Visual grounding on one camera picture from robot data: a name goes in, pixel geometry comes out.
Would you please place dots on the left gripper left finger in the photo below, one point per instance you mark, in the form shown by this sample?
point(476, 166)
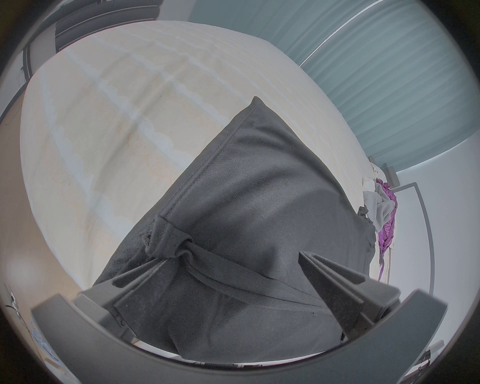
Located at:
point(108, 296)

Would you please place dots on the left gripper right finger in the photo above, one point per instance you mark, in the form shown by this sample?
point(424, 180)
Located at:
point(348, 296)

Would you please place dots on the black T-shirt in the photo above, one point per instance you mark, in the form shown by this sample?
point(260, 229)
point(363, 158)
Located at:
point(262, 195)

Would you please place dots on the bed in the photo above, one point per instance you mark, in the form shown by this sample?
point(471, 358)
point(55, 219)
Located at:
point(112, 131)

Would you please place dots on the purple satin garment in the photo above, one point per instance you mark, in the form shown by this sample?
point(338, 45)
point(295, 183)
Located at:
point(388, 225)

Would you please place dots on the grey knit garment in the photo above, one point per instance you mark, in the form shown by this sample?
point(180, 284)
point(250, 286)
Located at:
point(378, 210)

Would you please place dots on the white garment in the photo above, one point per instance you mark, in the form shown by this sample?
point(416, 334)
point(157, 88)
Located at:
point(368, 184)

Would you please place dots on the grey bedside table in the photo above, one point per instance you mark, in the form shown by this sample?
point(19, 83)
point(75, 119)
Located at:
point(390, 174)

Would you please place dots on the white printed pillow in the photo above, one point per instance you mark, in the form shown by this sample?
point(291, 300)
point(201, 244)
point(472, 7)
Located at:
point(377, 168)

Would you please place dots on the blue-green curtain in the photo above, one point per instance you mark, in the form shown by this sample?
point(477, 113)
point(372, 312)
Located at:
point(405, 82)
point(270, 22)

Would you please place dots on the black chest of drawers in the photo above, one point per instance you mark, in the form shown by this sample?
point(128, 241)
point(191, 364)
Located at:
point(112, 28)

